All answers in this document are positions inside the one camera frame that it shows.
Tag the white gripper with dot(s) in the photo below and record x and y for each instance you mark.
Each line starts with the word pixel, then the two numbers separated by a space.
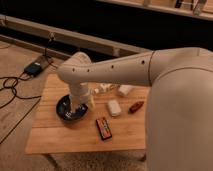
pixel 81 94

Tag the black orange eraser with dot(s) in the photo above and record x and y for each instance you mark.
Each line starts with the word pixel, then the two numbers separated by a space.
pixel 103 128

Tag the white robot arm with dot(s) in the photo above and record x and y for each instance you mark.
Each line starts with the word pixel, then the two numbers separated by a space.
pixel 179 112

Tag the white sponge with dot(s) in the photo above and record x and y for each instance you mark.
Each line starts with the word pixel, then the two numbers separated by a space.
pixel 114 108

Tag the dark round bowl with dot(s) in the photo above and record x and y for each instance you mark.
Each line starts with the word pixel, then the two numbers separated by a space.
pixel 64 110

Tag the white crumpled cloth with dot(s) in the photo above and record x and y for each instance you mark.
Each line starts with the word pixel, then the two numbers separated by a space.
pixel 104 88

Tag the white cup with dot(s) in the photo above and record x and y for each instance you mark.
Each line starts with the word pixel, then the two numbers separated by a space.
pixel 124 90

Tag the wooden table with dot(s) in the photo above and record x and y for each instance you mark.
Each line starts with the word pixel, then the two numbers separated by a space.
pixel 49 134

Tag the black power adapter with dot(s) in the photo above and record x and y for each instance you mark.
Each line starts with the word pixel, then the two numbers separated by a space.
pixel 33 69

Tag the brown small block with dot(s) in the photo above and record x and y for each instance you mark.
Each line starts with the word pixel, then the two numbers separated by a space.
pixel 135 107

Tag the long wooden bench rail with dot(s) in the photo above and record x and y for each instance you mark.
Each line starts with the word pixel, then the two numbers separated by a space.
pixel 76 39

